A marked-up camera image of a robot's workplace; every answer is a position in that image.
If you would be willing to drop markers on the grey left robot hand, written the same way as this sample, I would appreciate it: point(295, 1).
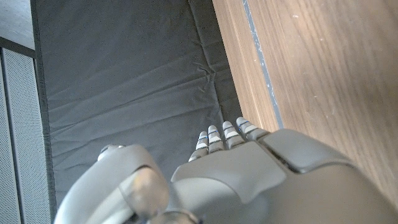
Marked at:
point(248, 186)

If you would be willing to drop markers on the black fabric backdrop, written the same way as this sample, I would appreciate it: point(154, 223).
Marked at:
point(130, 77)

